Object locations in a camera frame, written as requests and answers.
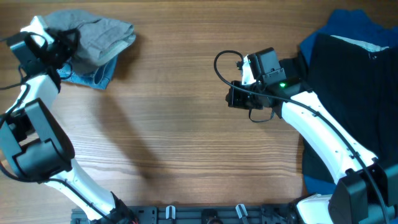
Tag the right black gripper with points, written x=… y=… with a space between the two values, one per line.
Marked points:
x=234 y=99

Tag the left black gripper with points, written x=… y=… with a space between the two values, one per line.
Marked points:
x=69 y=44

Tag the grey cotton shorts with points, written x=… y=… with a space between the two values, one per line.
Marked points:
x=101 y=38

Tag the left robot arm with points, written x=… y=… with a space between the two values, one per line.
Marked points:
x=35 y=146

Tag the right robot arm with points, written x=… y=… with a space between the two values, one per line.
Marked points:
x=365 y=187

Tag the folded blue denim jeans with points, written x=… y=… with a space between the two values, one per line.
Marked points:
x=97 y=79

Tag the black garment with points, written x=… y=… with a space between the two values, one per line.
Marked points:
x=357 y=87

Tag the blue shirt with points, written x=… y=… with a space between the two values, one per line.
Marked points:
x=354 y=25

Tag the light grey garment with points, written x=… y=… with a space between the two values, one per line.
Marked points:
x=365 y=45

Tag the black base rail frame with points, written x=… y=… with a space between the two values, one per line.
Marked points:
x=264 y=214

